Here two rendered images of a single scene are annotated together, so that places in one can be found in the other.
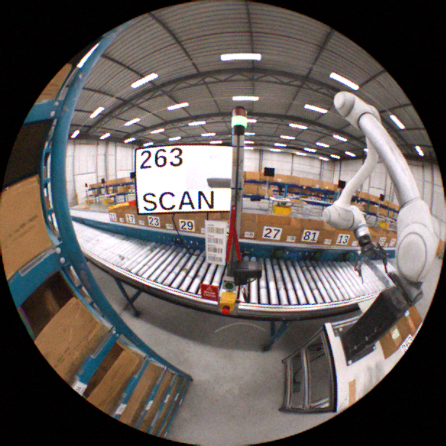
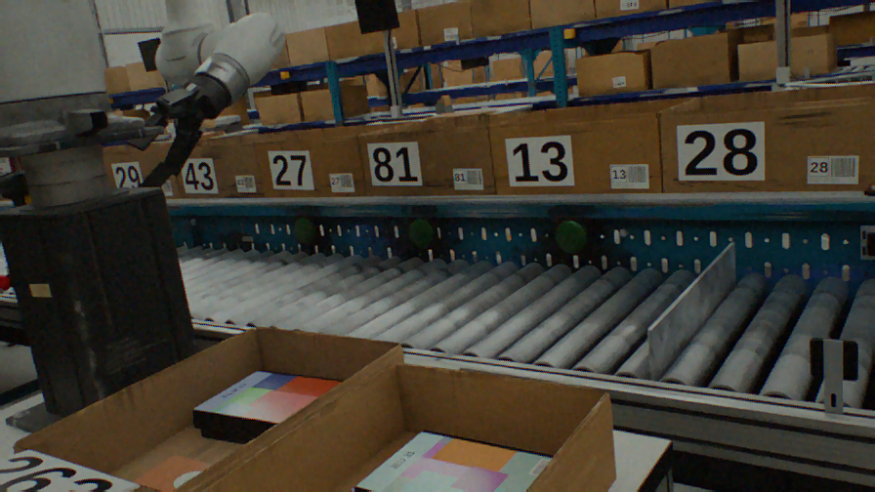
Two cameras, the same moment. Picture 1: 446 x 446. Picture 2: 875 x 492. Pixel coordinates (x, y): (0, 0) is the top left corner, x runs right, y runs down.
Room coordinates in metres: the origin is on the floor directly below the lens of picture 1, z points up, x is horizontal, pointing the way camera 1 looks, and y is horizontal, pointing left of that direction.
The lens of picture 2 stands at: (-0.76, -1.68, 1.20)
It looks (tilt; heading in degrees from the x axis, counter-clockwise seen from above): 13 degrees down; 26
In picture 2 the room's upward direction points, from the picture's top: 8 degrees counter-clockwise
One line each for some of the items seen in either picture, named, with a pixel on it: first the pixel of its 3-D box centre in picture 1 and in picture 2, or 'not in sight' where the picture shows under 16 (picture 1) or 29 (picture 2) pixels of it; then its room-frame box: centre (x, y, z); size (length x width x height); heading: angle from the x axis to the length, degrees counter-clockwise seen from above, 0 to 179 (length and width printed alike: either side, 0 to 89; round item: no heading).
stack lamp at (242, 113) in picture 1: (239, 119); not in sight; (0.46, -0.05, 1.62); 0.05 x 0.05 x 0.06
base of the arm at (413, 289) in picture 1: (413, 277); (61, 118); (0.00, -0.76, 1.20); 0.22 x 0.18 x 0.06; 75
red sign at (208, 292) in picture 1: (215, 293); not in sight; (0.45, 0.03, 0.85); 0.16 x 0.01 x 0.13; 80
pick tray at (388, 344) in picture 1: (392, 326); (229, 427); (-0.11, -1.05, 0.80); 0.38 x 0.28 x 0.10; 171
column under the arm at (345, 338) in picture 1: (376, 324); (104, 303); (0.02, -0.74, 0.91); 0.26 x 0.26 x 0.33; 79
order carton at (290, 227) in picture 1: (276, 227); (342, 160); (1.11, -0.52, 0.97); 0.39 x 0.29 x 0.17; 80
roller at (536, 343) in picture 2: (362, 276); (571, 317); (0.50, -1.33, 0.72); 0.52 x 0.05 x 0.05; 170
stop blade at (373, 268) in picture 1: (376, 271); (698, 306); (0.46, -1.55, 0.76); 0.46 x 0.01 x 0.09; 170
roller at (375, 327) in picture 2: (339, 279); (426, 304); (0.56, -1.01, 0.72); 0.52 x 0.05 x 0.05; 170
